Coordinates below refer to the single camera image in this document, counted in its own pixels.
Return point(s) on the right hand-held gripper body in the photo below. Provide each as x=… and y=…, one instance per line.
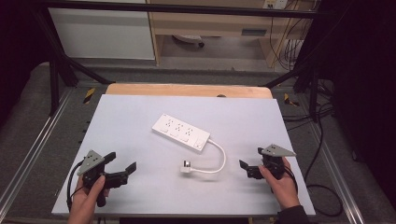
x=274, y=151

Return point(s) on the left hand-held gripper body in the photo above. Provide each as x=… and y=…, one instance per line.
x=93, y=161

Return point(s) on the person's left hand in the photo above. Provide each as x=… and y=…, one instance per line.
x=82, y=200

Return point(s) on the person's right hand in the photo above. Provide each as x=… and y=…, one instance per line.
x=285, y=191

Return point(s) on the yellow black floor tape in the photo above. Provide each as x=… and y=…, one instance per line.
x=290, y=100
x=89, y=95

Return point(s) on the white power plug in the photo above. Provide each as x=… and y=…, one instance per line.
x=186, y=166

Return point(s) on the white power strip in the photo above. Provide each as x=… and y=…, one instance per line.
x=179, y=130

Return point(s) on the wooden table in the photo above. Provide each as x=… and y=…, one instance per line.
x=186, y=90

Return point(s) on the white cabinet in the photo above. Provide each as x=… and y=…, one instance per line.
x=99, y=34

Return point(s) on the office chair wheel base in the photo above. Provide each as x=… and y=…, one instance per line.
x=190, y=39

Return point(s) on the light wooden desk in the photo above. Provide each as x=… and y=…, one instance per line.
x=211, y=23

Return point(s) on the aluminium floor rail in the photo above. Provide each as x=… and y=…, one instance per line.
x=334, y=174
x=29, y=149

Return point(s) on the white wall socket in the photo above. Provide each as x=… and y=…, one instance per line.
x=275, y=3

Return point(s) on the black metal frame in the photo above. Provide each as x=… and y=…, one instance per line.
x=174, y=9

